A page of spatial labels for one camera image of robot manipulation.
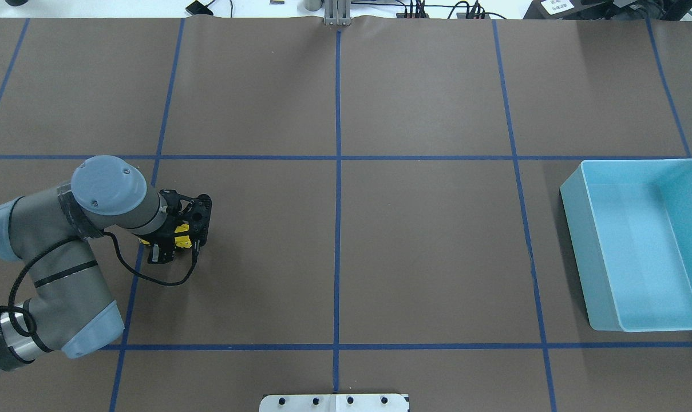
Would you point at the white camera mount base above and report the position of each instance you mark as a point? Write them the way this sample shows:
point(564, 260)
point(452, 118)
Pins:
point(336, 402)

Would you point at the yellow beetle toy car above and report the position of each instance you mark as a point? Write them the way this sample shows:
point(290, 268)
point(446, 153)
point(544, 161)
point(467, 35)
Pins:
point(167, 238)

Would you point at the light blue plastic bin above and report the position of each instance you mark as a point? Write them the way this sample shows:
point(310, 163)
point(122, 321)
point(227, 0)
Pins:
point(630, 223)

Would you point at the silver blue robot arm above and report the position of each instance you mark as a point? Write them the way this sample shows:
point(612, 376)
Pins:
point(60, 299)

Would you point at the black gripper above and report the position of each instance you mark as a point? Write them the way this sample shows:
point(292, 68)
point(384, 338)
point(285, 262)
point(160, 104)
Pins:
point(158, 252)

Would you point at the aluminium frame post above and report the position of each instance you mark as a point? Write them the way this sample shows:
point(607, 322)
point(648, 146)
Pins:
point(337, 12)

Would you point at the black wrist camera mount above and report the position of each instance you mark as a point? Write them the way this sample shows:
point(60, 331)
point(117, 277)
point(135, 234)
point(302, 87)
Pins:
point(199, 220)

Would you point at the small black phone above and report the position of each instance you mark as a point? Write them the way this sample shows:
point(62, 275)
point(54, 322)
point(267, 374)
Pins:
point(198, 8)

